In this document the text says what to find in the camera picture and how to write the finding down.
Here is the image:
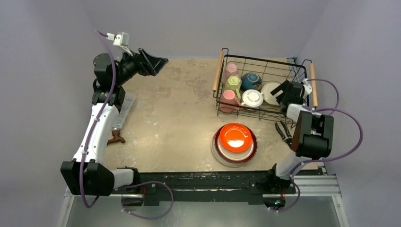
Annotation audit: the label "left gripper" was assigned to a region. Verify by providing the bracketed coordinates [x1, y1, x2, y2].
[113, 47, 167, 86]

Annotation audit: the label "cream painted plate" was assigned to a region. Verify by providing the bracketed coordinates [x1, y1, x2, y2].
[261, 81, 280, 106]

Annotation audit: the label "white handled cup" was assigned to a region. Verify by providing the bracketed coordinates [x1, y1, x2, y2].
[241, 89, 264, 108]

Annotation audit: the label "dark blue bowl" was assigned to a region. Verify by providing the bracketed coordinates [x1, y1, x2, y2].
[241, 72, 262, 91]

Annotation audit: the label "green faceted mug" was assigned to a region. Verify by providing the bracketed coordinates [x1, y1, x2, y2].
[224, 76, 242, 100]

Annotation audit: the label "light pink faceted mug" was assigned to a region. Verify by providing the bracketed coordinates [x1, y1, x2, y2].
[222, 63, 238, 83]

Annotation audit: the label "salmon pink mug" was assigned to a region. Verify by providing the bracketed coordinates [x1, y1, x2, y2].
[219, 90, 241, 113]

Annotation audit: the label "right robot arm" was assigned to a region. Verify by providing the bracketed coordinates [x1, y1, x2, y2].
[265, 80, 334, 192]

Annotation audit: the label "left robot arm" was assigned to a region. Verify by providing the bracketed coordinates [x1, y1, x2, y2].
[61, 48, 169, 196]

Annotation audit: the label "black pliers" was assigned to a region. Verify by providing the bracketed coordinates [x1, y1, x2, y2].
[275, 121, 293, 148]

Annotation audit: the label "orange small plate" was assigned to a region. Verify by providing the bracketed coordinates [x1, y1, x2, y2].
[219, 123, 253, 153]

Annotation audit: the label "clear plastic organizer box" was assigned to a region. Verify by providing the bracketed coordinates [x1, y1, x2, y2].
[113, 93, 136, 129]

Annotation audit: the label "brown faucet tap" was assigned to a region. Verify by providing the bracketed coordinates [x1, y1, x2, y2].
[107, 128, 126, 145]

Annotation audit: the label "red rimmed plate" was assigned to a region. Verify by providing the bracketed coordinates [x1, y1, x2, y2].
[210, 123, 258, 167]

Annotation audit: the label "black wire dish rack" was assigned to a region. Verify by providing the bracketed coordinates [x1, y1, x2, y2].
[213, 48, 317, 123]

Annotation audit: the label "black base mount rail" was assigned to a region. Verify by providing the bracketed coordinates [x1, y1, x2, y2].
[113, 170, 296, 206]

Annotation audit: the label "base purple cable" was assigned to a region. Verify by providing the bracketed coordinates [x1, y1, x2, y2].
[121, 182, 174, 221]

